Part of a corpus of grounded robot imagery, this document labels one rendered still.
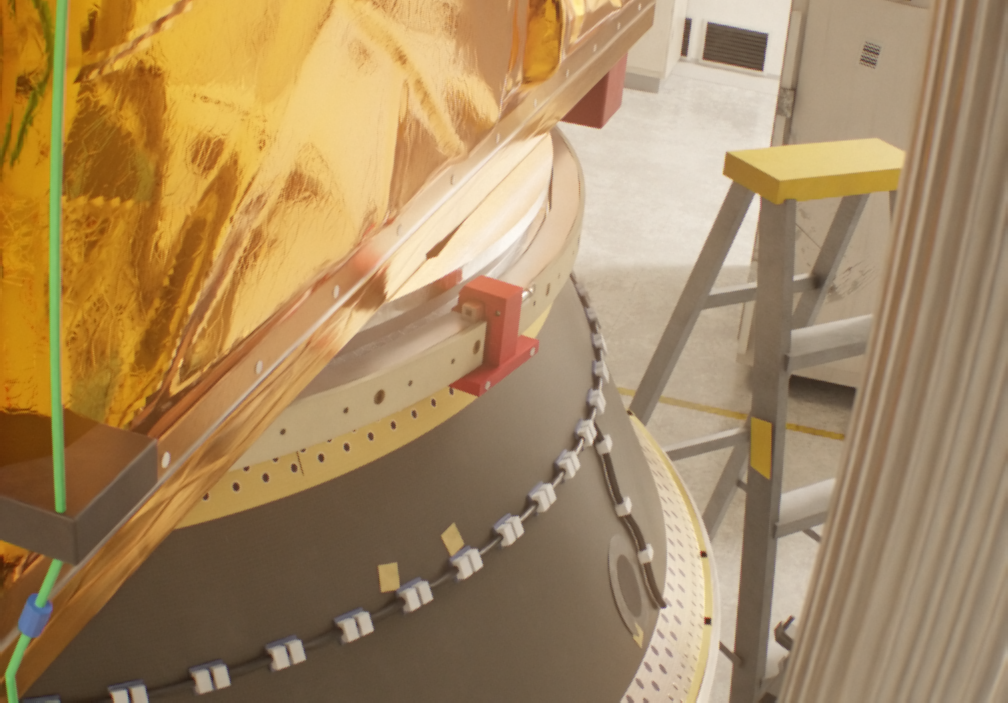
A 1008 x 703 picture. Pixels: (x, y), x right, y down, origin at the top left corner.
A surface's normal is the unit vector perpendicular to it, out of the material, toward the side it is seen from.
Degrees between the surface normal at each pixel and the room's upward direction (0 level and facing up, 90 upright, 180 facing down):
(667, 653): 43
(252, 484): 62
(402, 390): 90
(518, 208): 0
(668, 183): 0
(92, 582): 90
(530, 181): 0
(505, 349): 90
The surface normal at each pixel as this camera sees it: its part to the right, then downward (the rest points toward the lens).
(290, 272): 0.94, 0.27
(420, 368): 0.80, 0.33
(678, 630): 0.74, -0.53
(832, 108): -0.26, 0.39
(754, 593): -0.84, 0.10
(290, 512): 0.65, -0.09
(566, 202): 0.10, -0.90
